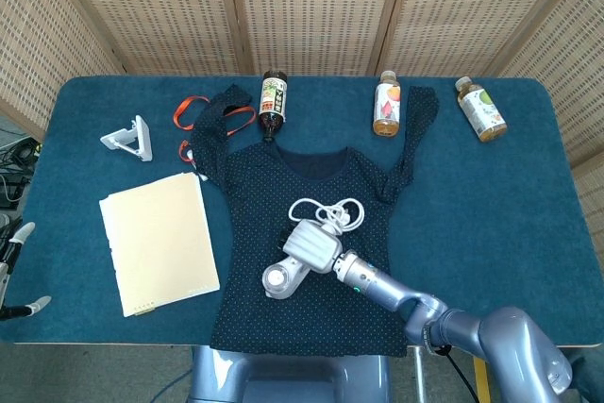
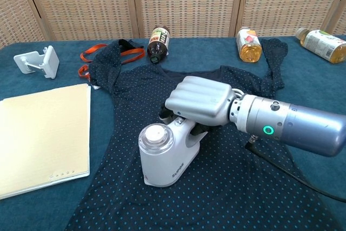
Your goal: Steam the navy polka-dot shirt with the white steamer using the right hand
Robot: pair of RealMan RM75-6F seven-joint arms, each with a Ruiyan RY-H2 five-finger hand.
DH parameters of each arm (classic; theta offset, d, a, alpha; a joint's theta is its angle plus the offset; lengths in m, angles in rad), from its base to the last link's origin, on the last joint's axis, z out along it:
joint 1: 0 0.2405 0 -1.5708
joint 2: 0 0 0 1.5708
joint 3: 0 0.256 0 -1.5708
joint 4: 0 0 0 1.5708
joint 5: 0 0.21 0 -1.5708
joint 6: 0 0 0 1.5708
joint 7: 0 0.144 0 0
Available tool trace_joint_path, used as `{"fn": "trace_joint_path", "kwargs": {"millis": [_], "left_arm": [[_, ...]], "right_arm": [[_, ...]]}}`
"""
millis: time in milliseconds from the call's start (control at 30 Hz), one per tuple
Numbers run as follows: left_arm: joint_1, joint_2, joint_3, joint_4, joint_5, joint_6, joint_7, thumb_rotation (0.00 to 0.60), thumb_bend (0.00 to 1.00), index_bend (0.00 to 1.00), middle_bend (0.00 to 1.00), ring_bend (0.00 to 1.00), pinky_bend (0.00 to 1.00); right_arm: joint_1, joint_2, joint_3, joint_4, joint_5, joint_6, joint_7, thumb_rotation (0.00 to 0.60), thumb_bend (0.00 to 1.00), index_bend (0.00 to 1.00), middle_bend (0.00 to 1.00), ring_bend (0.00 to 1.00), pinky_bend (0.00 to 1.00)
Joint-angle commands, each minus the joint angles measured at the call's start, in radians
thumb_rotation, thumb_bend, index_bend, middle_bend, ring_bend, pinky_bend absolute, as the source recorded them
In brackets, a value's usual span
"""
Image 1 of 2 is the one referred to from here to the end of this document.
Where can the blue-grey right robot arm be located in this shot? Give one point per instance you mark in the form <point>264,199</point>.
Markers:
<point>377,282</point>

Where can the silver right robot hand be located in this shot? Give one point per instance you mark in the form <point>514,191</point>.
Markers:
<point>313,247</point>

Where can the woven wicker folding screen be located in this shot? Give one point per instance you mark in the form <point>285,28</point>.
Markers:
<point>311,11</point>

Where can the white folding phone stand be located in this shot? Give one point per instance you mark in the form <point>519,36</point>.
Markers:
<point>141,139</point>

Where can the white table leg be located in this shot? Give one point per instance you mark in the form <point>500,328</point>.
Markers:
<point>418,374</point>

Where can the yellow floor tape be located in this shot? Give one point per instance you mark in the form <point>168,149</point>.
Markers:
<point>481,381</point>

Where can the blue-grey robot torso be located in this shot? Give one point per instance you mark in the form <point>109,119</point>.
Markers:
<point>292,374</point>

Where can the navy dotted long-sleeve shirt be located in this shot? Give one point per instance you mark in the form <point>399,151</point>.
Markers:
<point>264,195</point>

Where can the white garment steamer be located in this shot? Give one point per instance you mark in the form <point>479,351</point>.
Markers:
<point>278,276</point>

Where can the teal table cover cloth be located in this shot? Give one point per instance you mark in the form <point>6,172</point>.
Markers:
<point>472,233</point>

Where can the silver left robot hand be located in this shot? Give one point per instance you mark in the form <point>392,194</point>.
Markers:
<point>23,232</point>

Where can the green label tea bottle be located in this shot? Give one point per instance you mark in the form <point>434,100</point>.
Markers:
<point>481,110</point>

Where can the cream loose-leaf binder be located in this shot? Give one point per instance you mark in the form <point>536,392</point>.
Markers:
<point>160,242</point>

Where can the dark brown drink bottle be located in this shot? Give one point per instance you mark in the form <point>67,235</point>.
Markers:
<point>273,105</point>

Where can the orange label tea bottle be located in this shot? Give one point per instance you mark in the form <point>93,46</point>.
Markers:
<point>387,105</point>

